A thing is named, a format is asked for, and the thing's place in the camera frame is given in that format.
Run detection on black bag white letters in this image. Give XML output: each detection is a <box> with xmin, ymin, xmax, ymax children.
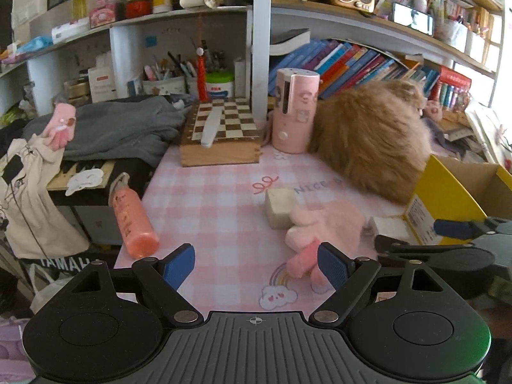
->
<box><xmin>20</xmin><ymin>254</ymin><xmax>116</xmax><ymax>289</ymax></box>

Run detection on cream canvas bag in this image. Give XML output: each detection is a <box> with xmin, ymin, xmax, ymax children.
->
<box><xmin>0</xmin><ymin>134</ymin><xmax>91</xmax><ymax>259</ymax></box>

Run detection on pink pig plush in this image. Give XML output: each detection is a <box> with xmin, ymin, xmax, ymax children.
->
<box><xmin>424</xmin><ymin>100</ymin><xmax>443</xmax><ymax>121</ymax></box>

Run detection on white flat nail file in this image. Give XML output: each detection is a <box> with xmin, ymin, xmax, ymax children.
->
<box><xmin>201</xmin><ymin>106</ymin><xmax>222</xmax><ymax>149</ymax></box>

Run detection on pink plush toy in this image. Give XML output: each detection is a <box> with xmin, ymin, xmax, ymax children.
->
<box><xmin>285</xmin><ymin>200</ymin><xmax>366</xmax><ymax>293</ymax></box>

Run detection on pink cylindrical container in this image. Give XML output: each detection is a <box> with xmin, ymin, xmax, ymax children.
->
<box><xmin>271</xmin><ymin>68</ymin><xmax>321</xmax><ymax>155</ymax></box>

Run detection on white cloud-shaped item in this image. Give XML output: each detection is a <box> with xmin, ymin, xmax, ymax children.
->
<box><xmin>66</xmin><ymin>169</ymin><xmax>104</xmax><ymax>196</ymax></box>

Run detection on wooden chessboard box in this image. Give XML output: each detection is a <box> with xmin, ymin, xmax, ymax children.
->
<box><xmin>179</xmin><ymin>97</ymin><xmax>262</xmax><ymax>167</ymax></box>

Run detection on white storage boxes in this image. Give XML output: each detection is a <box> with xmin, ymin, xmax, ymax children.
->
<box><xmin>434</xmin><ymin>18</ymin><xmax>500</xmax><ymax>62</ymax></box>

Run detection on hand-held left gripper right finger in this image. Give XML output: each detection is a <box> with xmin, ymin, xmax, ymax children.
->
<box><xmin>310</xmin><ymin>242</ymin><xmax>443</xmax><ymax>327</ymax></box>

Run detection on red thick book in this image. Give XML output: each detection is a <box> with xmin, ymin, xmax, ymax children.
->
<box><xmin>438</xmin><ymin>66</ymin><xmax>473</xmax><ymax>89</ymax></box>

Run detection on large white charger block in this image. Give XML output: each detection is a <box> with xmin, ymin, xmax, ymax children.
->
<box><xmin>368</xmin><ymin>216</ymin><xmax>409</xmax><ymax>244</ymax></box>

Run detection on grey cloth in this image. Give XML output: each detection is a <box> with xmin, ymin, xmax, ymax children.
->
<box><xmin>24</xmin><ymin>95</ymin><xmax>193</xmax><ymax>168</ymax></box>

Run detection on white shelf unit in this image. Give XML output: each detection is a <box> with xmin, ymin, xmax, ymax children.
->
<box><xmin>0</xmin><ymin>0</ymin><xmax>505</xmax><ymax>121</ymax></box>

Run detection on pink checkered desktop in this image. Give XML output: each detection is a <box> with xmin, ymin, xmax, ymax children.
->
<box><xmin>114</xmin><ymin>144</ymin><xmax>441</xmax><ymax>316</ymax></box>

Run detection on yellow cardboard box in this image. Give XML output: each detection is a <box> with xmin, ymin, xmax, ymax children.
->
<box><xmin>404</xmin><ymin>154</ymin><xmax>512</xmax><ymax>246</ymax></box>

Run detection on small white charger plug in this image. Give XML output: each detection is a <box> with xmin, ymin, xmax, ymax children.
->
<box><xmin>265</xmin><ymin>187</ymin><xmax>299</xmax><ymax>229</ymax></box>

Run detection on row of colourful books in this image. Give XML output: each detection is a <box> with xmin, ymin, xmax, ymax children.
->
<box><xmin>276</xmin><ymin>38</ymin><xmax>441</xmax><ymax>99</ymax></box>

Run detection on black lying book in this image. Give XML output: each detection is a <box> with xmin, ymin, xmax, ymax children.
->
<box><xmin>269</xmin><ymin>29</ymin><xmax>312</xmax><ymax>57</ymax></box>

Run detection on pink glove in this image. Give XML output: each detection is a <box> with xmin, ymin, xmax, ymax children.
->
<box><xmin>43</xmin><ymin>103</ymin><xmax>76</xmax><ymax>150</ymax></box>

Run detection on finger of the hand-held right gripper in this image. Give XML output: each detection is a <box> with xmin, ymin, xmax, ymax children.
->
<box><xmin>434</xmin><ymin>217</ymin><xmax>512</xmax><ymax>241</ymax></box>
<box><xmin>374</xmin><ymin>235</ymin><xmax>475</xmax><ymax>265</ymax></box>

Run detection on white red box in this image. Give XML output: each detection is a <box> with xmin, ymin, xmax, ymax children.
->
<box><xmin>88</xmin><ymin>66</ymin><xmax>118</xmax><ymax>103</ymax></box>

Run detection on purple cloth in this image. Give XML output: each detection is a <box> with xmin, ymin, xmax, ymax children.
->
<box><xmin>420</xmin><ymin>116</ymin><xmax>454</xmax><ymax>156</ymax></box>

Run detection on pen holder with pens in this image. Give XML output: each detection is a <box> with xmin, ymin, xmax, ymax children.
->
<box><xmin>142</xmin><ymin>52</ymin><xmax>188</xmax><ymax>97</ymax></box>

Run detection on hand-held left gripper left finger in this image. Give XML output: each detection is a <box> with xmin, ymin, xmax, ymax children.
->
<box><xmin>70</xmin><ymin>243</ymin><xmax>204</xmax><ymax>327</ymax></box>

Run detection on orange plastic bottle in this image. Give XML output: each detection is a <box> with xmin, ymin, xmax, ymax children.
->
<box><xmin>109</xmin><ymin>173</ymin><xmax>160</xmax><ymax>259</ymax></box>

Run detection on white green jar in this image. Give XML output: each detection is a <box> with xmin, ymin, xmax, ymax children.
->
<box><xmin>206</xmin><ymin>71</ymin><xmax>235</xmax><ymax>99</ymax></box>

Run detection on red tassel ornament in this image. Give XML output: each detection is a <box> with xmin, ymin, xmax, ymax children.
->
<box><xmin>195</xmin><ymin>44</ymin><xmax>209</xmax><ymax>100</ymax></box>

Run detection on fluffy orange cat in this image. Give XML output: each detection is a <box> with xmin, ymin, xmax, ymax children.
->
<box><xmin>306</xmin><ymin>80</ymin><xmax>435</xmax><ymax>204</ymax></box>

